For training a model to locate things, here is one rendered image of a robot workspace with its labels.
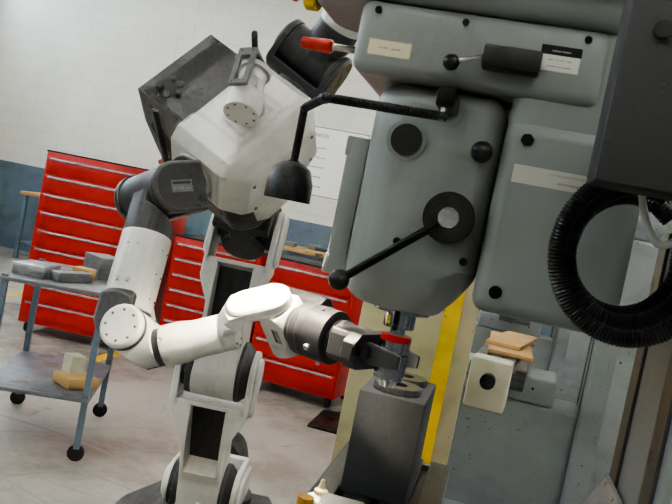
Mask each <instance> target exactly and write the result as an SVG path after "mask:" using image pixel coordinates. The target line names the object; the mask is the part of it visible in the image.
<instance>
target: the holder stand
mask: <svg viewBox="0 0 672 504"><path fill-rule="evenodd" d="M435 389H436V384H433V383H429V382H428V381H427V379H426V378H424V377H422V376H420V375H417V374H414V373H410V372H406V371H405V375H404V380H403V382H401V383H397V384H396V385H395V386H394V388H386V387H383V386H380V385H379V382H378V378H376V377H373V378H372V379H371V380H370V381H369V382H368V383H367V384H366V385H365V386H363V387H362V388H361V389H360V391H359V396H358V401H357V406H356V410H355V415H354V420H353V425H352V430H351V435H350V440H349V445H348V450H347V455H346V460H345V465H344V470H343V475H342V480H341V485H340V489H341V490H344V491H348V492H352V493H355V494H359V495H363V496H366V497H370V498H373V499H377V500H381V501H384V502H388V503H392V504H405V503H406V501H407V498H408V496H409V493H410V491H411V488H412V486H413V484H414V481H415V479H416V476H417V474H418V471H419V466H420V461H421V456H422V452H423V447H424V442H425V437H426V432H427V427H428V423H429V418H430V413H431V408H432V403H433V398H434V394H435Z"/></svg>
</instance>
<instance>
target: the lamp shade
mask: <svg viewBox="0 0 672 504"><path fill-rule="evenodd" d="M312 189H313V185H312V176H311V172H310V170H309V169H308V168H307V167H306V166H305V165H304V164H302V163H300V161H296V160H290V159H289V160H283V161H281V162H279V163H277V164H275V165H274V166H273V168H272V170H271V172H270V174H269V176H268V177H267V181H266V186H265V191H264V196H269V197H274V198H279V199H284V200H289V201H294V202H299V203H304V204H310V199H311V194H312Z"/></svg>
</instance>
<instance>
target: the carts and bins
mask: <svg viewBox="0 0 672 504"><path fill-rule="evenodd" d="M114 258H115V257H114V256H111V255H109V254H103V253H94V252H86V253H85V259H84V264H83V266H71V265H65V264H59V263H54V262H48V261H46V259H41V258H40V259H39V260H33V259H29V260H21V261H14V262H13V267H12V271H10V272H8V273H2V275H0V279H1V281H0V328H1V323H2V317H3V311H4V306H5V300H6V294H7V289H8V283H9V281H12V282H18V283H24V284H30V285H34V290H33V296H32V302H31V307H30V313H29V318H28V324H27V329H26V335H25V341H24V346H23V350H22V351H21V352H20V353H19V354H17V355H16V356H15V357H14V358H12V359H11V360H10V361H9V362H7V363H6V364H5V365H4V366H2V367H1V368H0V390H1V391H8V392H12V393H11V395H10V400H11V402H12V403H14V404H21V403H22V402H23V401H24V400H25V398H26V395H25V394H27V395H33V396H40V397H46V398H53V399H59V400H66V401H72V402H79V403H81V406H80V412H79V417H78V423H77V428H76V434H75V439H74V444H73V445H71V446H70V447H69V448H68V450H67V457H68V459H70V460H71V461H79V460H81V459H82V458H83V456H84V453H85V450H84V448H83V446H81V441H82V435H83V430H84V424H85V419H86V413H87V408H88V404H89V402H90V400H91V399H92V397H93V396H94V394H95V393H96V391H97V389H98V388H99V386H100V385H101V383H102V385H101V391H100V396H99V401H98V403H96V404H95V405H94V407H93V414H94V415H95V416H97V417H102V416H104V415H105V414H106V412H107V406H106V404H104V401H105V396H106V390H107V385H108V380H109V374H110V369H111V367H112V364H111V363H112V358H113V353H114V349H112V348H111V347H108V353H107V358H106V363H103V362H97V361H96V359H97V354H98V348H99V343H100V337H101V336H100V334H99V332H98V330H97V328H96V327H95V330H94V336H93V341H92V346H91V352H90V357H89V360H86V359H87V357H85V356H83V355H82V354H80V353H68V352H65V354H64V356H60V355H54V354H48V353H42V352H35V351H29V350H30V345H31V339H32V334H33V328H34V322H35V317H36V311H37V306H38V300H39V295H40V289H41V287H47V288H52V289H58V290H64V291H70V292H75V293H81V294H87V295H93V296H98V297H99V296H100V293H101V291H103V290H105V288H106V285H107V281H108V278H109V274H110V271H111V268H112V264H113V261H114Z"/></svg>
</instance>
